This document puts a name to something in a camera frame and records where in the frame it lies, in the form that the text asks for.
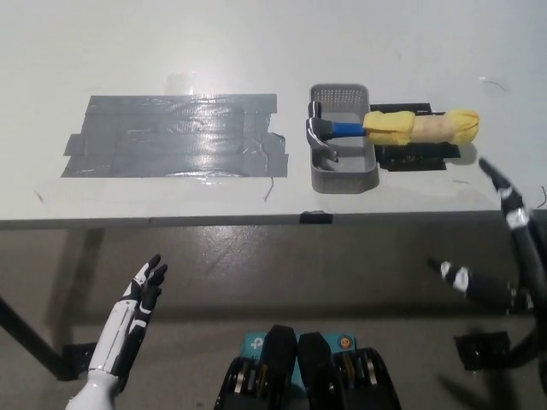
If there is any grey duct tape patch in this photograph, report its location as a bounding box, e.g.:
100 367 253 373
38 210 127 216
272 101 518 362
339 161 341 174
59 93 291 179

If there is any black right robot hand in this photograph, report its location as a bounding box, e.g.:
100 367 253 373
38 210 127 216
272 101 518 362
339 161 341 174
428 156 547 317

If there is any black table leg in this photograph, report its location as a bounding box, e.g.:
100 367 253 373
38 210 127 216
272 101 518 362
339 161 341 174
0 294 65 377

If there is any hammer with yellow handle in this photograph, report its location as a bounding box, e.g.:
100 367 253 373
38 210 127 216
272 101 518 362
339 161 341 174
304 101 482 164

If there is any grey plastic basket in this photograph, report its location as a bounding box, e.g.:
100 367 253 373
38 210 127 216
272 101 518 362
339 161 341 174
309 83 381 193

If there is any white and black left hand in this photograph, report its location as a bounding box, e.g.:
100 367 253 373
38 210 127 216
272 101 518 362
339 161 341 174
66 254 168 410

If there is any teal box on robot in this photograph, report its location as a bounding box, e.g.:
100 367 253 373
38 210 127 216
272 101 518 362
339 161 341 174
244 331 358 388

